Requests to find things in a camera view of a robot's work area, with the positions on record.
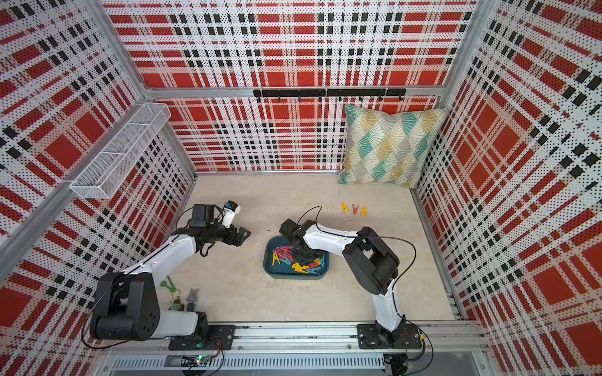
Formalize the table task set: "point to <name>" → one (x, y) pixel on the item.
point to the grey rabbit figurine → (192, 298)
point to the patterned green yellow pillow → (389, 149)
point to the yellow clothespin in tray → (298, 268)
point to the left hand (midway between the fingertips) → (242, 229)
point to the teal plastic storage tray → (281, 261)
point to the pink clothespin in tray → (285, 251)
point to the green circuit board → (202, 360)
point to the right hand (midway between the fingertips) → (314, 255)
